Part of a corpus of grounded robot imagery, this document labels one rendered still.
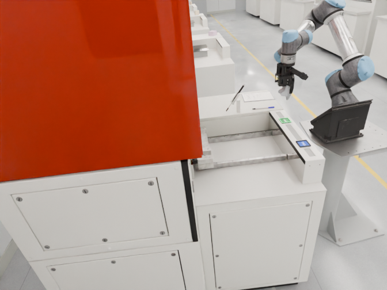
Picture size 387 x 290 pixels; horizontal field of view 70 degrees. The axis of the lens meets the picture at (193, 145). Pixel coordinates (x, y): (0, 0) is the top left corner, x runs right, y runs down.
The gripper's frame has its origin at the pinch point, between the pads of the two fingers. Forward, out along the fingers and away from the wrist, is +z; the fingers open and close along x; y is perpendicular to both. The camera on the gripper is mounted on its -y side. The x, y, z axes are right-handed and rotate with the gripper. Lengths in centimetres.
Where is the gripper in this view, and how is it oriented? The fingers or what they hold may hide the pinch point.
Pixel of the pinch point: (288, 97)
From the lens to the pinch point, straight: 164.8
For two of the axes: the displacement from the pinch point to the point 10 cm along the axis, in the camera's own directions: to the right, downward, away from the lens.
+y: -9.9, 1.2, -0.1
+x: 0.7, 5.2, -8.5
